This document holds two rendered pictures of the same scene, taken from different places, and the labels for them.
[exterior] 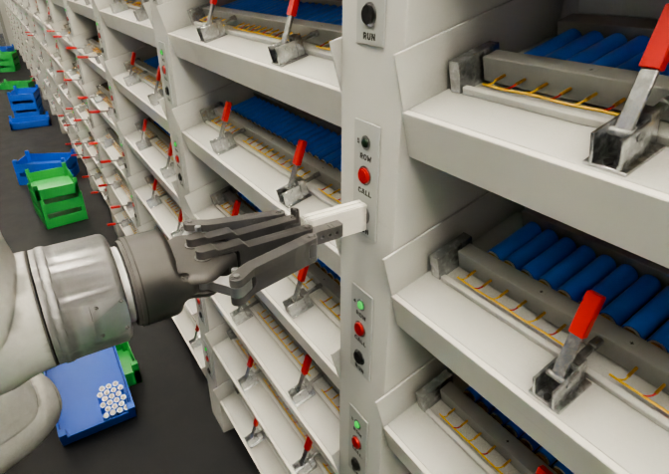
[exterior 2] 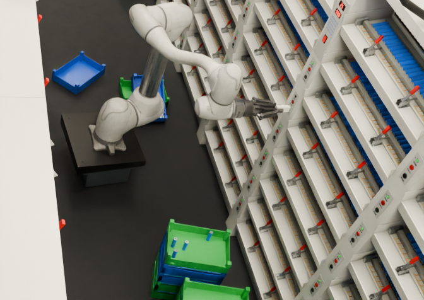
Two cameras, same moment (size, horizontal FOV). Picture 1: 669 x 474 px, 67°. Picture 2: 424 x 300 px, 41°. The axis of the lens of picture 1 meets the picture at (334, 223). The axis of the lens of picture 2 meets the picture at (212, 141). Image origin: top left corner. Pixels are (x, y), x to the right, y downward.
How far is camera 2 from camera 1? 2.06 m
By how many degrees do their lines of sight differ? 17
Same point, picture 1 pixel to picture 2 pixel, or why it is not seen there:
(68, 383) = not seen: hidden behind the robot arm
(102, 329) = (238, 115)
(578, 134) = (323, 119)
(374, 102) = (300, 91)
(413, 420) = (280, 156)
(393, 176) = (297, 106)
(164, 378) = (176, 110)
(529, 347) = (306, 148)
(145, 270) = (248, 108)
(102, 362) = not seen: hidden behind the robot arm
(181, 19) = not seen: outside the picture
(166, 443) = (175, 138)
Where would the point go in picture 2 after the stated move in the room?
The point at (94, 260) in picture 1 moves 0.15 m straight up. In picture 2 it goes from (241, 104) to (253, 79)
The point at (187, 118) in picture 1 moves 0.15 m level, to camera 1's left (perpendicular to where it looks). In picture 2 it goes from (247, 29) to (221, 17)
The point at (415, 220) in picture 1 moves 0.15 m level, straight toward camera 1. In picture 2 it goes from (299, 115) to (287, 133)
